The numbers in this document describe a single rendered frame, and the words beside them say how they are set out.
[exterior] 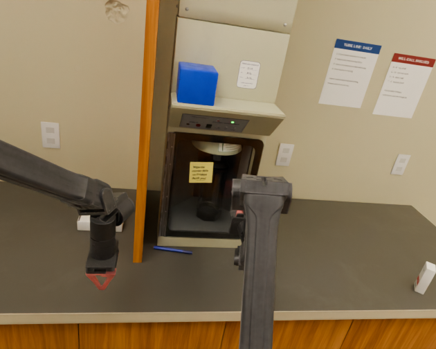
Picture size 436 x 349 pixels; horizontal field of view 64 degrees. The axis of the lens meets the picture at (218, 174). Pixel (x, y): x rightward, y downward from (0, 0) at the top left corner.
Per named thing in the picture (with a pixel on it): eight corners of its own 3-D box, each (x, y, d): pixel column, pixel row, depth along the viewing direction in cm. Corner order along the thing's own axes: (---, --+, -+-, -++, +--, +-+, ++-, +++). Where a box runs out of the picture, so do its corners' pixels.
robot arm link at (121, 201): (68, 193, 77) (100, 192, 74) (98, 173, 87) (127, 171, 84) (85, 239, 81) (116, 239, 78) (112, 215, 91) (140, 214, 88)
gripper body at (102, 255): (118, 244, 90) (119, 221, 86) (114, 273, 81) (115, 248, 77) (92, 244, 88) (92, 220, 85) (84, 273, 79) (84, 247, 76)
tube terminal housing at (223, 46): (157, 208, 148) (174, 11, 114) (230, 211, 155) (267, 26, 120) (156, 246, 127) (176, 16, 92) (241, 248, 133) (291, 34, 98)
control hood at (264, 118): (167, 124, 106) (170, 91, 101) (268, 133, 112) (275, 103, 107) (167, 138, 96) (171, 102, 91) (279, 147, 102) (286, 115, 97)
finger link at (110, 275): (117, 275, 91) (118, 247, 87) (115, 296, 85) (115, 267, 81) (91, 275, 90) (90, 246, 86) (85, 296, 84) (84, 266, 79)
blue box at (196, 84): (175, 93, 101) (178, 61, 97) (209, 96, 103) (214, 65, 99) (176, 102, 92) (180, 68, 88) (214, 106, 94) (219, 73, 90)
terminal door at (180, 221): (160, 235, 124) (169, 130, 106) (242, 238, 130) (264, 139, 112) (160, 237, 124) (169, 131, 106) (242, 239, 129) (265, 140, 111)
